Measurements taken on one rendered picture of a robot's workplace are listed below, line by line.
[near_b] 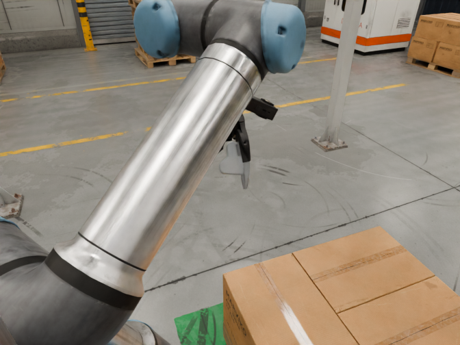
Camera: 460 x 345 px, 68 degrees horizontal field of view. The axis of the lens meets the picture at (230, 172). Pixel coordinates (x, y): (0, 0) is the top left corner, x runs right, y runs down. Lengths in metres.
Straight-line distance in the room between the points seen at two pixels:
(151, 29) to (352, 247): 1.73
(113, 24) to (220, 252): 7.70
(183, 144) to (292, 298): 1.44
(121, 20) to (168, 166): 9.28
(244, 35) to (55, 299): 0.31
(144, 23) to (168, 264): 2.24
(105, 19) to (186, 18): 9.07
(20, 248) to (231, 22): 0.33
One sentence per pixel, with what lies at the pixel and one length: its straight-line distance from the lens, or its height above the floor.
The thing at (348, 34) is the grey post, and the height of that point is 1.24.
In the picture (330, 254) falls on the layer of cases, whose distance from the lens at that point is 1.95.
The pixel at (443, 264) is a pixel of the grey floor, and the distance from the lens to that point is 3.00.
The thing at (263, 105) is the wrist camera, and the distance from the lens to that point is 0.65.
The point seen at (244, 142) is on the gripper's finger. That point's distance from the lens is 0.62.
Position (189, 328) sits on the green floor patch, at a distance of 2.27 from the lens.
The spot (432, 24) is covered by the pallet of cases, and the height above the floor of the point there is 0.78.
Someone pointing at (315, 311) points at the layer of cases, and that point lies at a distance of 1.70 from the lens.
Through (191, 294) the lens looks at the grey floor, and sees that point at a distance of 2.41.
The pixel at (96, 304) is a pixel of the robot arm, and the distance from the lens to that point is 0.32.
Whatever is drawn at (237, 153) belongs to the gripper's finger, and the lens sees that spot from 0.63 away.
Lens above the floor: 1.90
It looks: 33 degrees down
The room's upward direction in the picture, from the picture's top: straight up
